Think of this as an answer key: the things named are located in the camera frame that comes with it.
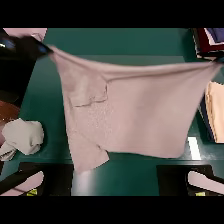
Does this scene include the pink T-shirt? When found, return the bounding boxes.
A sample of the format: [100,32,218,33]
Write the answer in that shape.
[48,44,224,175]

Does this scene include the pale grey garment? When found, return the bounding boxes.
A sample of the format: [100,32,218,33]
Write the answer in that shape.
[0,117,46,162]

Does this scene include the peach garment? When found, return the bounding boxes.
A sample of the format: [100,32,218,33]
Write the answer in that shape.
[204,80,224,145]

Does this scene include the pink garment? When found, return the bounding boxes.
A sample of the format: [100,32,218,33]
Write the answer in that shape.
[3,27,48,43]

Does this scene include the blue garment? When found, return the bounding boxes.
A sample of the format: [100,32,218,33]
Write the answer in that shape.
[207,27,224,44]

